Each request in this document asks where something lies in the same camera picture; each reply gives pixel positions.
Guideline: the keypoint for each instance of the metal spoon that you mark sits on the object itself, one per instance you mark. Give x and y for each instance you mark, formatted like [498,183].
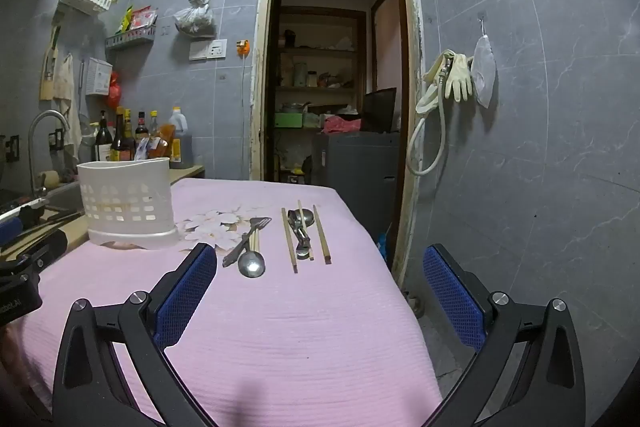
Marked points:
[251,264]

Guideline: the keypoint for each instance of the hanging beige towel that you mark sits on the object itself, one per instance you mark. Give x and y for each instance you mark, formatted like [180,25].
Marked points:
[67,92]

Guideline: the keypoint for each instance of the dark bottle white label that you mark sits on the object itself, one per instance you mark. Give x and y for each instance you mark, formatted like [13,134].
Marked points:
[103,142]

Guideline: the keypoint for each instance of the white wall switch panel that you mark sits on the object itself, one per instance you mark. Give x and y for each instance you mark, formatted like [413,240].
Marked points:
[207,50]

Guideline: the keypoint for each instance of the pink floral table cloth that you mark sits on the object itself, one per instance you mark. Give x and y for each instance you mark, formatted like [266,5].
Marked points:
[300,332]

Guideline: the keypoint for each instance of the dark bottle yellow label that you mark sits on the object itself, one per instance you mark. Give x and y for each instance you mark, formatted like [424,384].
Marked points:
[129,122]

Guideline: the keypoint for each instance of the person's left forearm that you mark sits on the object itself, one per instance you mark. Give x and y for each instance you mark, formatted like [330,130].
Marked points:
[7,352]

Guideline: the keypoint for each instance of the black flat screen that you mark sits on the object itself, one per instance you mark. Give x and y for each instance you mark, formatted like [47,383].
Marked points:
[380,109]

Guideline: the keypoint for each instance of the kitchen sink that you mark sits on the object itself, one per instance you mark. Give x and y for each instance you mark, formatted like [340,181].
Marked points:
[65,197]

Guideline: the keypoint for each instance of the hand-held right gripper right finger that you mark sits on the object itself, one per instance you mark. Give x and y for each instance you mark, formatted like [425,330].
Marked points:
[452,294]

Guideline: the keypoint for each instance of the blue packet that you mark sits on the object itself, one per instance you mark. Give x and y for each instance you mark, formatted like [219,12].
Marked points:
[383,244]

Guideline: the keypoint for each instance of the hanging grey bag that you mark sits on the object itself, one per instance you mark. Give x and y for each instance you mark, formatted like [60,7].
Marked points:
[484,69]

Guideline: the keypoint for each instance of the wooden storage shelf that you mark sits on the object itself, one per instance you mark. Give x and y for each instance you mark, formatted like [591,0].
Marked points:
[320,52]

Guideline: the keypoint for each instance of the red plastic bag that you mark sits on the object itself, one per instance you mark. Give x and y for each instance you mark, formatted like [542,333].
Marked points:
[114,92]

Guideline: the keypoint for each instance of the white plastic utensil basket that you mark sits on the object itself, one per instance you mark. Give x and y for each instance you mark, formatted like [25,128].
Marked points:
[127,202]

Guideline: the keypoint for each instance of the green box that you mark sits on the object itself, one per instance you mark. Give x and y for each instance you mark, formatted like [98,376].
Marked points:
[288,120]

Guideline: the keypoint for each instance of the metal fork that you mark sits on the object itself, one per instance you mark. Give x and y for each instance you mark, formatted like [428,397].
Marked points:
[260,223]

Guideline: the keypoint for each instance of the metal faucet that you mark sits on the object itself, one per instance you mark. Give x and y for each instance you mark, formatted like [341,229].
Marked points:
[37,127]

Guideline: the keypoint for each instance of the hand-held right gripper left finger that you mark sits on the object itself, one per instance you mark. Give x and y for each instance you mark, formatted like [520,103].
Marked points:
[185,297]

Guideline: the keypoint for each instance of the cream rubber gloves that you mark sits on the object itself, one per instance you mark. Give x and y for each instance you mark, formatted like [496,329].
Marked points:
[460,79]

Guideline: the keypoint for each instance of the orange wall plug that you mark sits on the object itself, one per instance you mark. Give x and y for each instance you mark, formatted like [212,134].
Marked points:
[242,48]

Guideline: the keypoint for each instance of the large dark liquid jug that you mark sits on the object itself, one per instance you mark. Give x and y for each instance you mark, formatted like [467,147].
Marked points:
[181,142]

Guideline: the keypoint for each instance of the dark bottle black cap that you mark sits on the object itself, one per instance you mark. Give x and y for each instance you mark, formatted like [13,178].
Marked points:
[141,124]

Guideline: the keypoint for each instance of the black wall socket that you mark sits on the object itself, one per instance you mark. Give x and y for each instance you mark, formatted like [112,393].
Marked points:
[56,140]

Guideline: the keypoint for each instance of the pink crumpled cloth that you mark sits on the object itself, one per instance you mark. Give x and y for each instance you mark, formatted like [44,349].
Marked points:
[342,125]

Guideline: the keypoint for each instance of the hanging plastic bag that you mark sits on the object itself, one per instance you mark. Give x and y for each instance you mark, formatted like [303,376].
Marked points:
[196,19]

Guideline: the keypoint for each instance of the white wall box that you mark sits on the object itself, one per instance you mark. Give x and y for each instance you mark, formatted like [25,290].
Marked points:
[98,76]

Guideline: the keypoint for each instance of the orange chili packet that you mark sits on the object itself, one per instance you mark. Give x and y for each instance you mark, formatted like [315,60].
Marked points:
[162,144]

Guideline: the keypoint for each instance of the white seasoning packet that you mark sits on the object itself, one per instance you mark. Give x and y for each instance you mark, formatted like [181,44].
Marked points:
[141,149]

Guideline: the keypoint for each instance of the grey cabinet with items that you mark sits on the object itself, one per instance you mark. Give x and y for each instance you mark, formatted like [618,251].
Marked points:
[355,167]

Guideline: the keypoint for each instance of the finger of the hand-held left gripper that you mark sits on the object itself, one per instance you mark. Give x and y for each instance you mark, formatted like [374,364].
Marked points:
[47,227]
[11,227]

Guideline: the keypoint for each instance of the colourful seasoning packets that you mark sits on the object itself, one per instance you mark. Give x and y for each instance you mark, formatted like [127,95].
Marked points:
[137,18]

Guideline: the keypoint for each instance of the slim bottle yellow cap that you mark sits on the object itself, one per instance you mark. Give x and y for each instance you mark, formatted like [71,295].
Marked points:
[153,122]

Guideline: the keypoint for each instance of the grey cup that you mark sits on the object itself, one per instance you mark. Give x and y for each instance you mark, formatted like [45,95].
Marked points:
[87,149]

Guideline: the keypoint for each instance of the grey wall shelf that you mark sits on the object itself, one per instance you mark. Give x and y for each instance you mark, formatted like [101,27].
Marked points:
[130,38]

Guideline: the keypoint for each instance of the hanging wooden cutting board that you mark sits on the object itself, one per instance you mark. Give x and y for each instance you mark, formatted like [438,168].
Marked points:
[49,67]

